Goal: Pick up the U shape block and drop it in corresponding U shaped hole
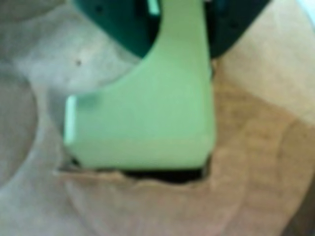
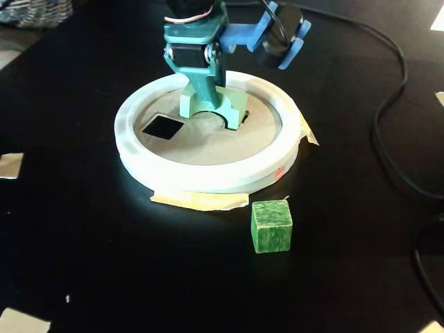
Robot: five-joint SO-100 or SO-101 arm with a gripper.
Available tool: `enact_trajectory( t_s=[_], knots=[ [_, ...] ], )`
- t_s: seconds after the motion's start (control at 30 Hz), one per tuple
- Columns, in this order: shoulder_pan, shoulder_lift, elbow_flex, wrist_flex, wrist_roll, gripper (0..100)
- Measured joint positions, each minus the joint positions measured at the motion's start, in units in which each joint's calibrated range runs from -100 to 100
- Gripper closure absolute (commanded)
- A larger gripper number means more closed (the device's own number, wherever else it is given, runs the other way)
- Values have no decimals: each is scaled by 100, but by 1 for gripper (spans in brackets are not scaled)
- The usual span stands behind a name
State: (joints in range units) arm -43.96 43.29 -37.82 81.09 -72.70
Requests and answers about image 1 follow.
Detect brown cardboard disc with holes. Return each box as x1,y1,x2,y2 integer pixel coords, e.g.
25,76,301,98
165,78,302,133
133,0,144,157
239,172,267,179
0,0,315,236

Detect pale green U shape block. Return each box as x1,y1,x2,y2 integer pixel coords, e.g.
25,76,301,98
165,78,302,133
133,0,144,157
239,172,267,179
63,0,217,173

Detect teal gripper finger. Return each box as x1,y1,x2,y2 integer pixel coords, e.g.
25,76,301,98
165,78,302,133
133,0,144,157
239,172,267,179
70,0,162,59
204,0,263,59

